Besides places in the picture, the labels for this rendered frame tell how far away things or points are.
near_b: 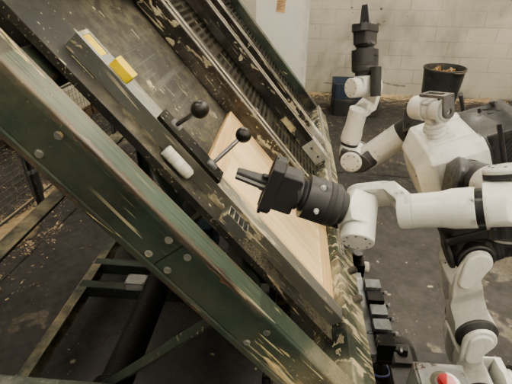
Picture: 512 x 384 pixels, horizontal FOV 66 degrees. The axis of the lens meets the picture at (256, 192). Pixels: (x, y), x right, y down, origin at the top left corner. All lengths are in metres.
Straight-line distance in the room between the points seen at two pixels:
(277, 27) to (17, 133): 4.36
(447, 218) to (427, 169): 0.41
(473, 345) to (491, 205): 0.97
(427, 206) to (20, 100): 0.68
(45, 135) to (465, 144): 0.96
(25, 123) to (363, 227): 0.60
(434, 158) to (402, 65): 5.40
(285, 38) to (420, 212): 4.29
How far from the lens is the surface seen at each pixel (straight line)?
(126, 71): 0.89
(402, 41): 6.43
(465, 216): 0.75
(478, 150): 1.16
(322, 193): 0.76
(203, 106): 0.81
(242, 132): 0.93
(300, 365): 0.92
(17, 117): 0.72
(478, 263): 1.41
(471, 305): 1.59
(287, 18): 4.91
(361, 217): 0.78
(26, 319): 2.72
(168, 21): 1.35
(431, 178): 1.16
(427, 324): 2.55
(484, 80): 6.85
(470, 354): 1.69
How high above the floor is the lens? 1.76
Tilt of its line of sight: 30 degrees down
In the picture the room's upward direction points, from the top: straight up
